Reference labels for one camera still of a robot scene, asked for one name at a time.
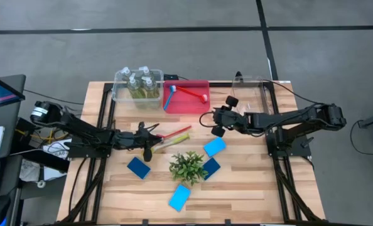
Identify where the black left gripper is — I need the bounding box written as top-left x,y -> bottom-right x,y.
112,130 -> 164,163

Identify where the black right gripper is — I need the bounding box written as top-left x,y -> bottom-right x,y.
210,95 -> 249,138

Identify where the blue scrub sponge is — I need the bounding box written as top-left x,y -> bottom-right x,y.
126,156 -> 152,180
203,136 -> 227,158
202,157 -> 222,181
168,184 -> 192,212

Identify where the green dish brush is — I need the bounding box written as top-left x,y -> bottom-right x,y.
151,133 -> 191,155

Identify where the red white-bristle brush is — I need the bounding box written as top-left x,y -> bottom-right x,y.
175,85 -> 208,104
156,125 -> 193,139

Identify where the clear soap pump bottle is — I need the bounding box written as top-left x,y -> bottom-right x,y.
141,76 -> 160,100
126,72 -> 145,100
138,65 -> 154,82
119,66 -> 134,83

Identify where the blue white-bristle brush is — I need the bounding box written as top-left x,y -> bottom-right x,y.
163,85 -> 177,111

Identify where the clear plastic organizer bin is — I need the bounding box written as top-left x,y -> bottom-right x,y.
230,77 -> 274,122

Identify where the red plastic tray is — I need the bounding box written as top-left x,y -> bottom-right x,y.
162,79 -> 211,114

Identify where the green plant in white pot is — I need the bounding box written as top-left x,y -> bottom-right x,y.
168,151 -> 208,186

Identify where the clear rectangular plastic bin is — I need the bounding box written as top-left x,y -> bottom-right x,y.
112,68 -> 165,110

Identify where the white plastic bag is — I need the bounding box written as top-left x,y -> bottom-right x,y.
19,137 -> 70,183

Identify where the dark grey desk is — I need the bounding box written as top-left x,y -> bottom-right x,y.
0,74 -> 27,226

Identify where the black computer monitor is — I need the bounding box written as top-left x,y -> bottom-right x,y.
0,70 -> 26,110

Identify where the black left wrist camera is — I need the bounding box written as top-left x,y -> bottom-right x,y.
132,131 -> 146,144

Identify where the black floor cable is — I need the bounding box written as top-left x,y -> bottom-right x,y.
268,80 -> 322,106
349,119 -> 373,156
23,89 -> 85,105

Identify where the black aluminium table frame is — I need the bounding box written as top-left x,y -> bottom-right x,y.
57,80 -> 325,225

